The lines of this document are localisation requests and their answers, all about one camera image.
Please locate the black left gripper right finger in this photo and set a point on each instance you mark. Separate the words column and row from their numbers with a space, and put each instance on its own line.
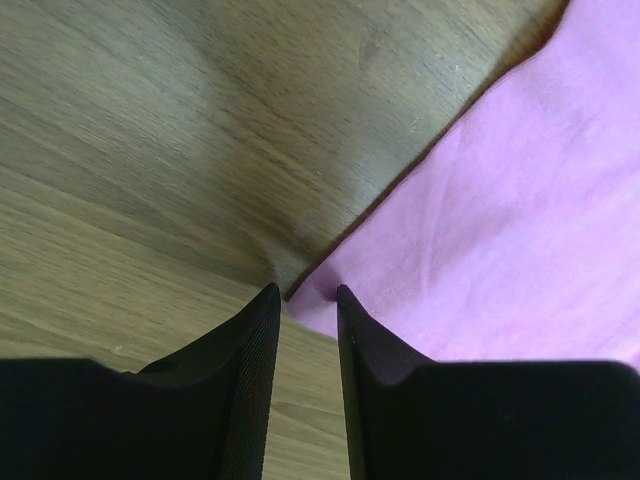
column 409, row 417

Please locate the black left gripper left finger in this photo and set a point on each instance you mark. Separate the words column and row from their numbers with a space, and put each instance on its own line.
column 201, row 412

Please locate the pink polo shirt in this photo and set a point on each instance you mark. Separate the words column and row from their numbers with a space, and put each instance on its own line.
column 518, row 236

